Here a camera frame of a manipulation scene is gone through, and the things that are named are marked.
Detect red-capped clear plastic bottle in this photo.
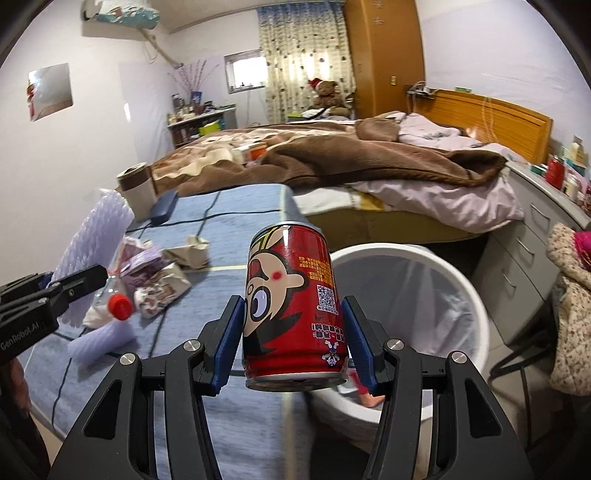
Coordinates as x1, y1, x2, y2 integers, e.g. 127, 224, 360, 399
84, 272, 134, 329

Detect purple dried branches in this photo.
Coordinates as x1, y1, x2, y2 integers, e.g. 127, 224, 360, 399
167, 58, 220, 93

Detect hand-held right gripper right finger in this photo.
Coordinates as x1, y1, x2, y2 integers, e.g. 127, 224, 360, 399
341, 295, 536, 480

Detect white orange box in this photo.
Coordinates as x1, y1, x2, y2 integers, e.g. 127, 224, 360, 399
235, 142, 269, 164

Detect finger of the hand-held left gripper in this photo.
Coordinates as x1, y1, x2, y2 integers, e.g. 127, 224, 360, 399
28, 264, 110, 324
0, 272, 54, 306

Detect beige tumbler with brown band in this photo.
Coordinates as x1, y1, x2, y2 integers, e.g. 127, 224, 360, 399
116, 163, 158, 223

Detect cream patterned curtain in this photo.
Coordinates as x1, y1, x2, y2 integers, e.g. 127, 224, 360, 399
257, 4, 356, 125

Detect beige cardboard box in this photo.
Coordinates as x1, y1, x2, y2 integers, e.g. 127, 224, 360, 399
163, 234, 211, 271

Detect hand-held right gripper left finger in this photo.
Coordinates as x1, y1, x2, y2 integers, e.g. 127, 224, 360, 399
46, 295, 245, 480

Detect purple snack packet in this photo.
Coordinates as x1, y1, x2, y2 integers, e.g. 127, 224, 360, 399
112, 236, 165, 283

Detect wooden wardrobe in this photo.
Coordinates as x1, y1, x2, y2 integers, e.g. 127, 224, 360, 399
344, 0, 426, 120

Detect thin black cable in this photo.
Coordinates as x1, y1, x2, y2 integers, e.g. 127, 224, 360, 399
124, 217, 160, 234

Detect small window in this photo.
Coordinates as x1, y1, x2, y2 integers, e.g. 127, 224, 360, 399
224, 50, 269, 94

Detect pink printed carton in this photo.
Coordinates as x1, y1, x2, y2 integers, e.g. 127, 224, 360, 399
134, 262, 192, 320

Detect red cartoon drink can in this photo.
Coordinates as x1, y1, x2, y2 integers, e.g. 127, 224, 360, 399
242, 223, 350, 392

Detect white yellow bed sheet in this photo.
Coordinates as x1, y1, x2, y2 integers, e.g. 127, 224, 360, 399
293, 185, 384, 217

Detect grey drawer cabinet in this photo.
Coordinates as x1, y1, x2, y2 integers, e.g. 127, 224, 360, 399
471, 159, 591, 347

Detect lavender foam net sleeve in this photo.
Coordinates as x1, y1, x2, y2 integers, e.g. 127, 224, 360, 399
52, 188, 136, 329

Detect brown teddy bear red hat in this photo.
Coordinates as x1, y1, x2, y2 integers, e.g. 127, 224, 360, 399
307, 78, 352, 116

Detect brown fleece blanket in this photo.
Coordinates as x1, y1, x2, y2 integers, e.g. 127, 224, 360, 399
152, 117, 506, 197

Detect dark blue case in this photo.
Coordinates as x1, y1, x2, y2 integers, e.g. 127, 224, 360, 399
150, 189, 179, 227

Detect white wall pipe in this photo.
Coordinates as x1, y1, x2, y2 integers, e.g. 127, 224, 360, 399
139, 28, 185, 68

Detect covered wall air conditioner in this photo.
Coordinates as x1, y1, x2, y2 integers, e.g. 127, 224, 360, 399
81, 0, 160, 26

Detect pink plaid cloth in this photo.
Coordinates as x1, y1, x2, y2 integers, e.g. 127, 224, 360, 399
573, 231, 591, 271

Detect blue striped tablecloth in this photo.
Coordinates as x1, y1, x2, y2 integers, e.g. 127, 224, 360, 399
18, 184, 319, 480

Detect wooden bed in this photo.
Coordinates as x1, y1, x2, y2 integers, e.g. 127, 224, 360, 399
152, 88, 554, 243

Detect cream charging cable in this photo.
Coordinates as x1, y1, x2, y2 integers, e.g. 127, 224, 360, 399
480, 97, 498, 136

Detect shiny wall poster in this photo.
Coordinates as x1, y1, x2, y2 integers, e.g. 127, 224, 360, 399
27, 62, 75, 121

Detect floral padded jacket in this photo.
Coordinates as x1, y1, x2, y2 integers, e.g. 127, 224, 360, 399
546, 223, 591, 398

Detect clear plastic bin liner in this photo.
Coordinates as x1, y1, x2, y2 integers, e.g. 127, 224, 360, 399
332, 251, 483, 416

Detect white round trash bin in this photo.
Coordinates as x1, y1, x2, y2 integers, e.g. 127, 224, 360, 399
307, 244, 490, 455

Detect group of small toiletries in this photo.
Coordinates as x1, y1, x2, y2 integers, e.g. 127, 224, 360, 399
531, 136, 591, 213

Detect cluttered white shelf unit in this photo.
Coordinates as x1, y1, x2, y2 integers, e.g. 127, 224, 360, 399
166, 104, 238, 149

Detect red jar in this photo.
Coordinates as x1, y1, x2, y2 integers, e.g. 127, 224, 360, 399
545, 156, 566, 188

